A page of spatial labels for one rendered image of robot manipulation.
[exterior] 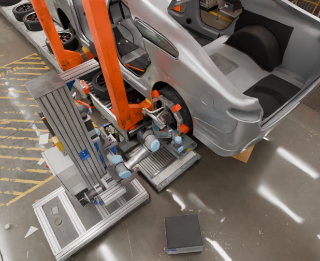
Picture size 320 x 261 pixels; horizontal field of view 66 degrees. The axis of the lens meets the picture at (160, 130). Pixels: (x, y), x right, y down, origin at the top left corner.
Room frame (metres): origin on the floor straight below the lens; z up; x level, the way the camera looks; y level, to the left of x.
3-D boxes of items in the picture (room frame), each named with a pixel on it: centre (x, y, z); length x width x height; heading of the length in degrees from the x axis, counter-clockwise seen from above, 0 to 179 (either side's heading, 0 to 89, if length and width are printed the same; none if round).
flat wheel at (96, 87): (3.55, 0.78, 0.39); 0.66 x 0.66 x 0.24
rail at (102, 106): (3.44, 1.20, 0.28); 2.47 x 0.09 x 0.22; 36
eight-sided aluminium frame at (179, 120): (2.21, -0.11, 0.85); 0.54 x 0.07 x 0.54; 36
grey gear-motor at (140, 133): (2.40, 0.15, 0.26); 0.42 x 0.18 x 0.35; 126
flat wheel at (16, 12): (6.94, 3.23, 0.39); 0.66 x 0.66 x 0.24
